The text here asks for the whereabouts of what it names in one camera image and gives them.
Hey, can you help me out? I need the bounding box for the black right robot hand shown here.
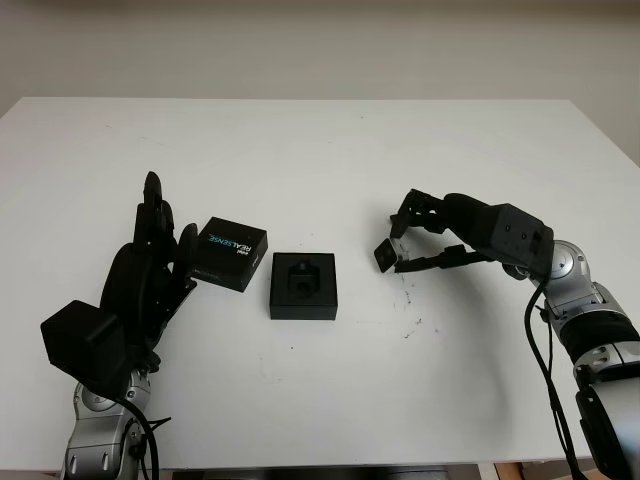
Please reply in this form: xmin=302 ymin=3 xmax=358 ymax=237
xmin=389 ymin=188 xmax=506 ymax=275

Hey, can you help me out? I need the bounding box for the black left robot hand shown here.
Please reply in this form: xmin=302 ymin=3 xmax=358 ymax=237
xmin=99 ymin=171 xmax=201 ymax=371

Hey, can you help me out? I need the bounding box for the small silver depth camera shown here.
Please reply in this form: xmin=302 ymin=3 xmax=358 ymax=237
xmin=373 ymin=237 xmax=414 ymax=274

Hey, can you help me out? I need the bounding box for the black RealSense box lid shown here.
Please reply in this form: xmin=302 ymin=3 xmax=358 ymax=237
xmin=192 ymin=215 xmax=270 ymax=294

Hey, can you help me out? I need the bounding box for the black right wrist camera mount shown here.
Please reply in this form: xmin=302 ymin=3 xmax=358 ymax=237
xmin=487 ymin=203 xmax=555 ymax=279

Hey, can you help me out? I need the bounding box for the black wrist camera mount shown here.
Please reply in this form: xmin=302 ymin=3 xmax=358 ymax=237
xmin=39 ymin=299 xmax=129 ymax=396
xmin=487 ymin=203 xmax=555 ymax=279

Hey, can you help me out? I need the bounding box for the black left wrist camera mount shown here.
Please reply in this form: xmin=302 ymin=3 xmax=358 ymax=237
xmin=39 ymin=299 xmax=129 ymax=396

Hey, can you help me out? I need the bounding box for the black camera box base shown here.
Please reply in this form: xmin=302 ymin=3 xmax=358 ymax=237
xmin=268 ymin=252 xmax=339 ymax=322

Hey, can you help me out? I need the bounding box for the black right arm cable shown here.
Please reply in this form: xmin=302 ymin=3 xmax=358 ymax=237
xmin=523 ymin=284 xmax=581 ymax=480

